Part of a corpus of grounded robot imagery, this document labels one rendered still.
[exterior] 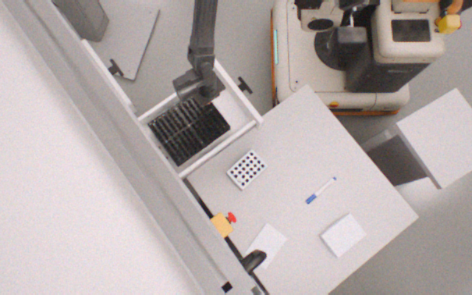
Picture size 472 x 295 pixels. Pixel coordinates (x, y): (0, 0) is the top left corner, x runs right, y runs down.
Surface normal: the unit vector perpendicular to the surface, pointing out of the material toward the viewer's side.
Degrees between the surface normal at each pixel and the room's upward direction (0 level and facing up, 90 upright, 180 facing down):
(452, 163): 0
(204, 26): 57
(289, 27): 0
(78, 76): 0
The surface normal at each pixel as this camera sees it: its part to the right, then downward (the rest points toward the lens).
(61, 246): 0.03, -0.25
